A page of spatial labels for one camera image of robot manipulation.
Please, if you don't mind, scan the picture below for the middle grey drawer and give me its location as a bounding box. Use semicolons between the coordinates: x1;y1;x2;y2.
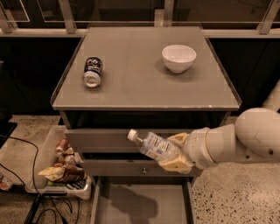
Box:
80;158;207;178

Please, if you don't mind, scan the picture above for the black cable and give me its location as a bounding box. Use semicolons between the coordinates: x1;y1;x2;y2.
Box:
0;135;81;224

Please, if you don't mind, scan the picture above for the brown snack bag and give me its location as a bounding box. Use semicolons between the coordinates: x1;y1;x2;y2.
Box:
38;165;87;183

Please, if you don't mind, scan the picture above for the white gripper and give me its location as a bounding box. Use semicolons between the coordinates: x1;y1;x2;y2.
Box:
158;128;215;174

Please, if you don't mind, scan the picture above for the bottom grey open drawer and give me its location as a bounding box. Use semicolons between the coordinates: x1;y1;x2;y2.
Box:
90;177;197;224

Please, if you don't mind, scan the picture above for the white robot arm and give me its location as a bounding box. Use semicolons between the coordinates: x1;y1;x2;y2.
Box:
159;82;280;173

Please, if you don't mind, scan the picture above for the blue soda can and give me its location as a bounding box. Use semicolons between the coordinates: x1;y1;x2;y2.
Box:
83;57;102;88

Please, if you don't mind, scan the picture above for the metal window railing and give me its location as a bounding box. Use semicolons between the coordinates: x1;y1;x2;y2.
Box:
0;0;280;38

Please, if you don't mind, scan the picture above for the clear blue-label plastic bottle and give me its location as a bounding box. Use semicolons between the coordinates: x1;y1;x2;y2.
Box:
127;129;180;162

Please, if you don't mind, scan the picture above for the clear plastic bin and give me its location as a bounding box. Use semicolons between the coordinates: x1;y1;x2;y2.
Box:
25;125;92;200

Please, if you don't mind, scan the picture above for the grey drawer cabinet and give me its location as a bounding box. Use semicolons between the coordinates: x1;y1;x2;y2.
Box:
49;25;242;224

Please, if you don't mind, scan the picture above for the white ceramic bowl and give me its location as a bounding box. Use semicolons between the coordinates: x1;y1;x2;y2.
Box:
162;45;197;74

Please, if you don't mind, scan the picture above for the top grey drawer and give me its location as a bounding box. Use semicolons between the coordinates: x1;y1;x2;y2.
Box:
65;129;138;153

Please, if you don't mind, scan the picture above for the crumpled white wrapper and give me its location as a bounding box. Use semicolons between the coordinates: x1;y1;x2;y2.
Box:
63;148;81;165

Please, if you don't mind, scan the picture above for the orange soda can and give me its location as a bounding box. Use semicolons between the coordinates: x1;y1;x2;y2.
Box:
55;138;68;155

